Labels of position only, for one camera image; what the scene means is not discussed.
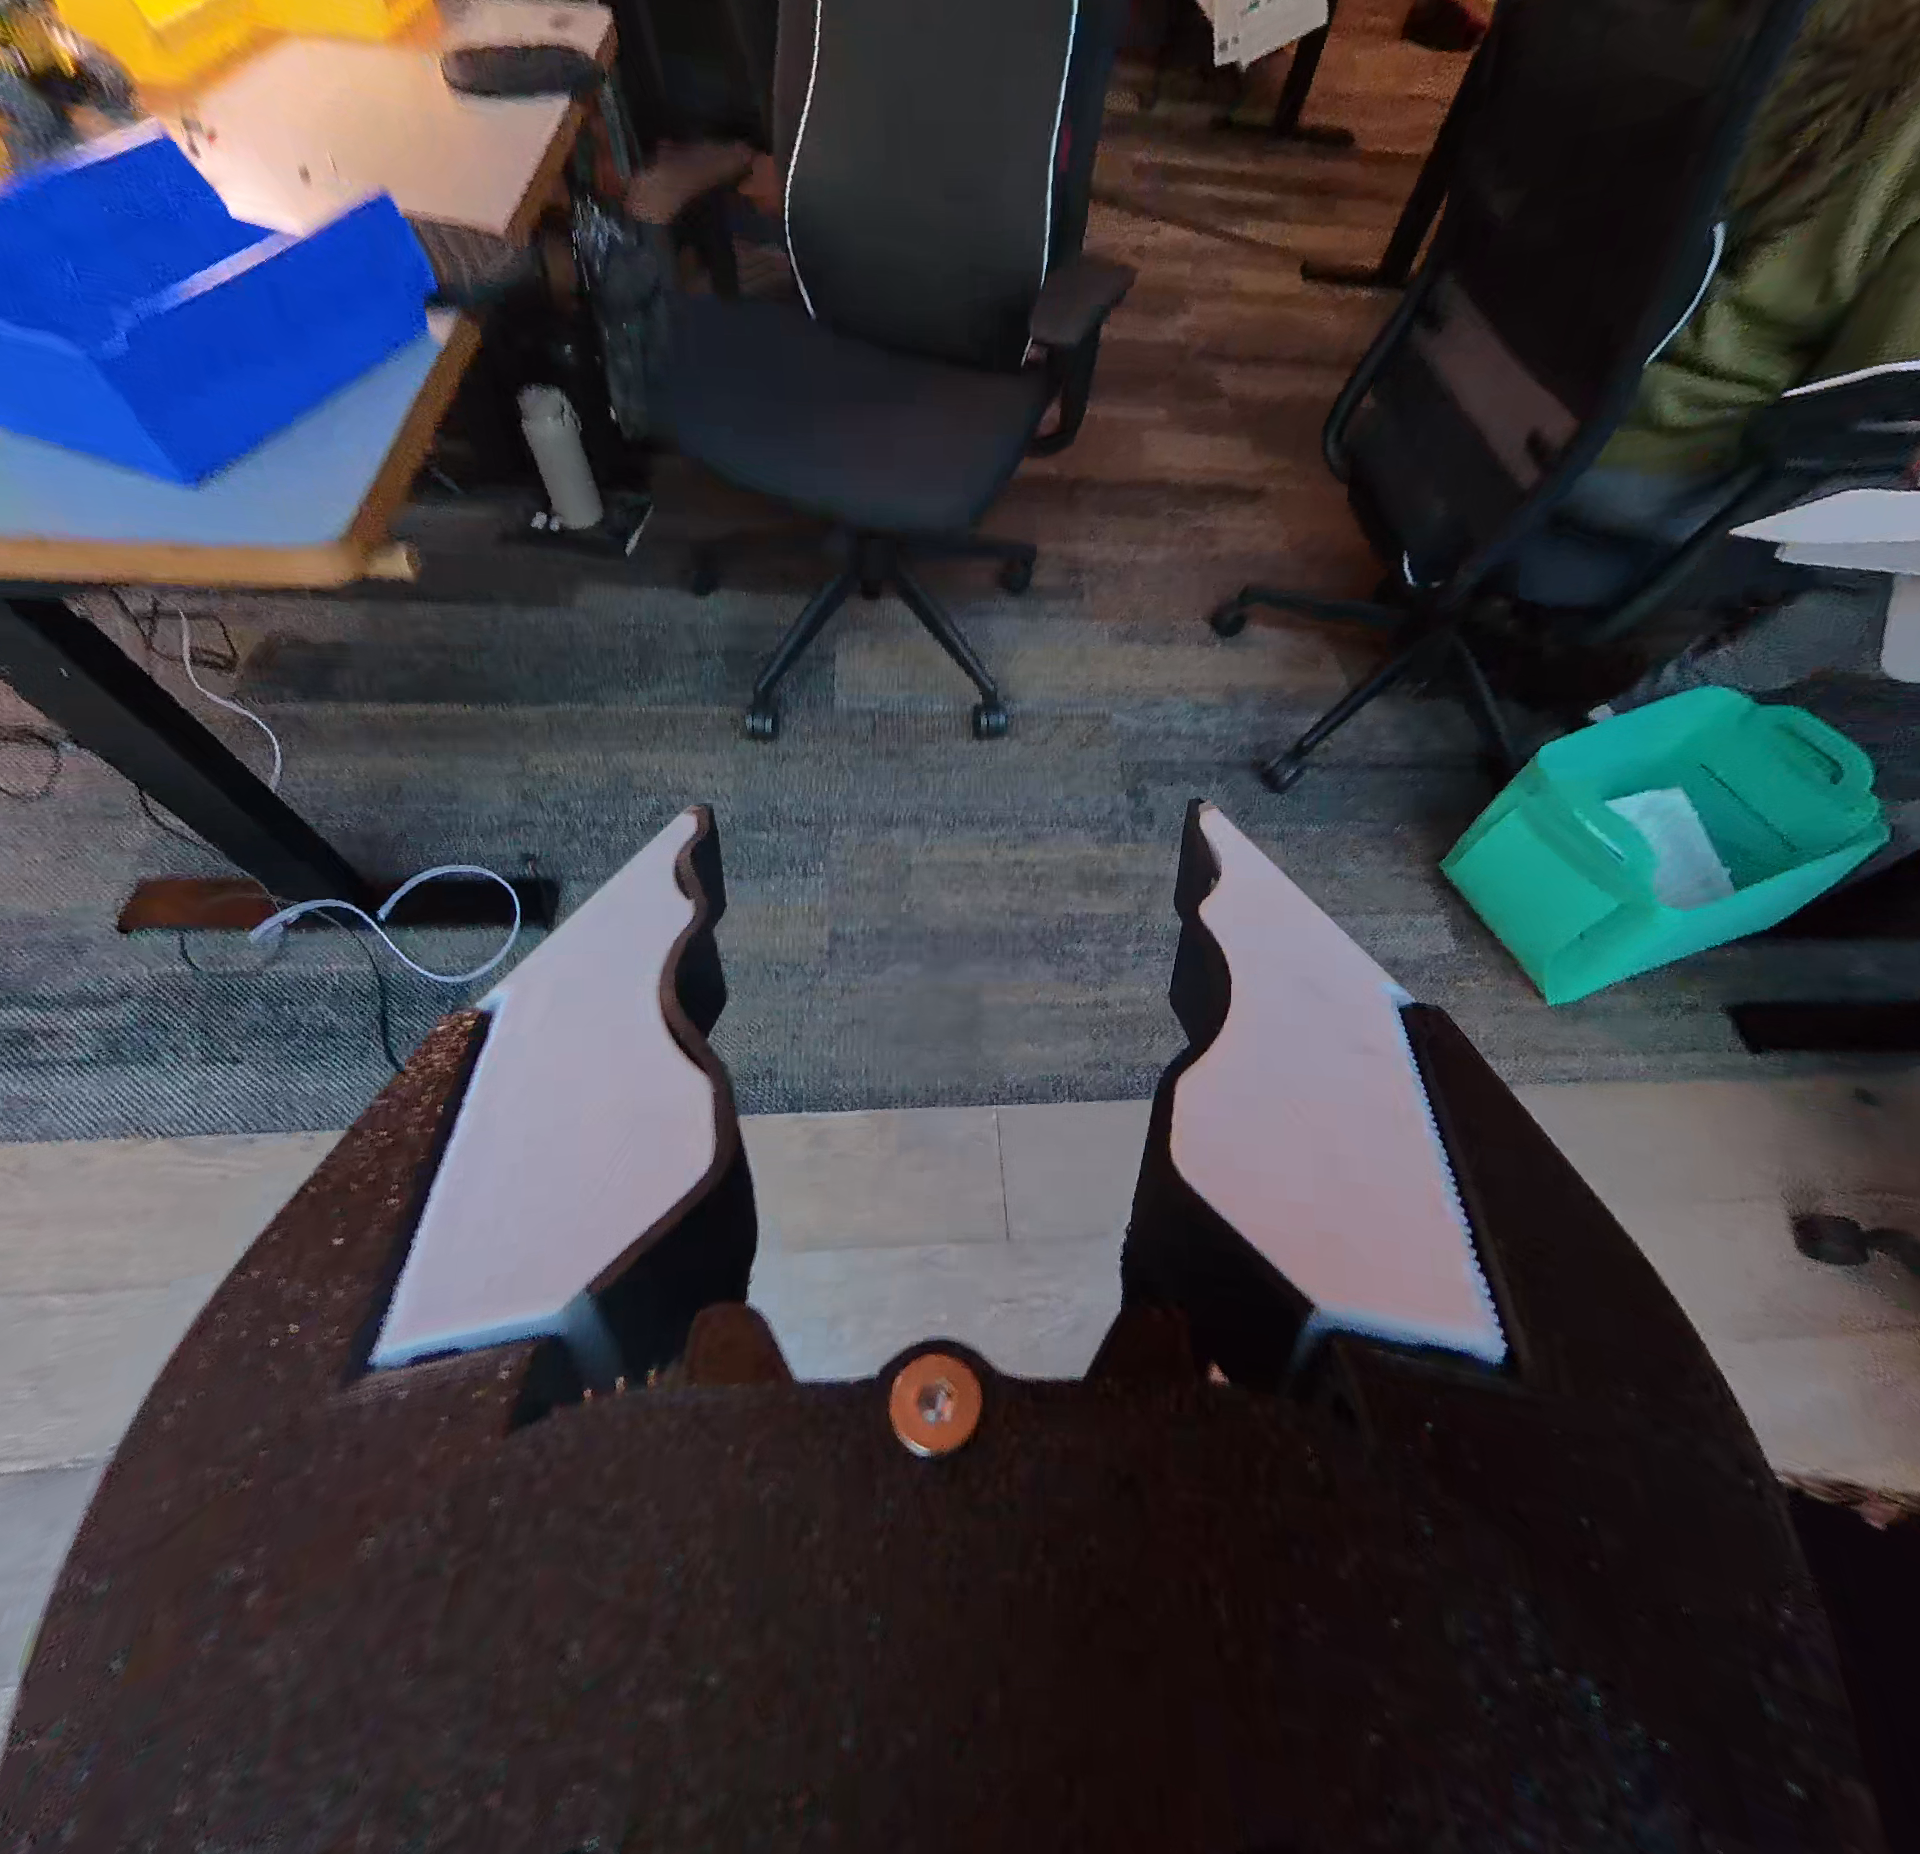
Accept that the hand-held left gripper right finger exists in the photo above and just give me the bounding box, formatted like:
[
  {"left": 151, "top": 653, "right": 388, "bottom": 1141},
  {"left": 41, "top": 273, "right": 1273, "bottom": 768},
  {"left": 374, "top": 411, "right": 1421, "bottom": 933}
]
[{"left": 1126, "top": 802, "right": 1509, "bottom": 1365}]

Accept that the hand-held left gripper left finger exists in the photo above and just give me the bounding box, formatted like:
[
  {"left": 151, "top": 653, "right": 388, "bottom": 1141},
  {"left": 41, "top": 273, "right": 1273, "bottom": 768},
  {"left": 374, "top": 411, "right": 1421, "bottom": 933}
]
[{"left": 366, "top": 804, "right": 756, "bottom": 1368}]

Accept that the blue storage bin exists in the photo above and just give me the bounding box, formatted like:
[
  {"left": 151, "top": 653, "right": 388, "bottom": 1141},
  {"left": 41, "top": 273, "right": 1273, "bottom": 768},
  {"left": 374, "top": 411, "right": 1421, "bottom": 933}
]
[{"left": 0, "top": 121, "right": 438, "bottom": 487}]

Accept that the black desk leg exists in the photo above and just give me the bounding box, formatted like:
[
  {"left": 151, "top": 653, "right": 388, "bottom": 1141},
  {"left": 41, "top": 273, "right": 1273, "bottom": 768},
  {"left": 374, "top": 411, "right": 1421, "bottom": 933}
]
[{"left": 0, "top": 594, "right": 560, "bottom": 933}]

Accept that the teal plastic bin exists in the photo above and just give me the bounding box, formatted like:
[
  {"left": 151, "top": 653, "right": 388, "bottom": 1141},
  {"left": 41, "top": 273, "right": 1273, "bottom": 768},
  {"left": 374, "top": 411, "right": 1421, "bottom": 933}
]
[{"left": 1439, "top": 685, "right": 1891, "bottom": 1004}]

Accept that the white paper in tote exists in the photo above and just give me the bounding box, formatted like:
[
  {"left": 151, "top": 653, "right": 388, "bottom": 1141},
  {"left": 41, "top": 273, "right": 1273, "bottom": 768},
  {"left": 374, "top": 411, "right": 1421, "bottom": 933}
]
[{"left": 1605, "top": 789, "right": 1738, "bottom": 912}]

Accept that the white water bottle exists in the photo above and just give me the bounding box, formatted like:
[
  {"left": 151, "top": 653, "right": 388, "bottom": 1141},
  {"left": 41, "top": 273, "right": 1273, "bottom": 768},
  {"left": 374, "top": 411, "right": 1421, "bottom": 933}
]
[{"left": 517, "top": 385, "right": 607, "bottom": 531}]

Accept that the black white-piped office chair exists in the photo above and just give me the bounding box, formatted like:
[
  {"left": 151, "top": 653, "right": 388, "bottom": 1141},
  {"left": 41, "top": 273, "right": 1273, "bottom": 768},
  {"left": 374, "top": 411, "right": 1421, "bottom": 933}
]
[{"left": 644, "top": 0, "right": 1136, "bottom": 741}]

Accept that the black mesh office chair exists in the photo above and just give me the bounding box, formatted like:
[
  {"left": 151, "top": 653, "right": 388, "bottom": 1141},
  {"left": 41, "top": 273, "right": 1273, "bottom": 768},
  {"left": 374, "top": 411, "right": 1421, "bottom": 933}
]
[{"left": 1212, "top": 0, "right": 1920, "bottom": 795}]

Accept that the white floor cable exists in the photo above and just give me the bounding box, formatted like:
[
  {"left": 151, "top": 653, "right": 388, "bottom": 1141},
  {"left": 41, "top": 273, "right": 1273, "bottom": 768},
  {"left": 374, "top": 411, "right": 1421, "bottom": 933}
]
[{"left": 248, "top": 861, "right": 523, "bottom": 987}]

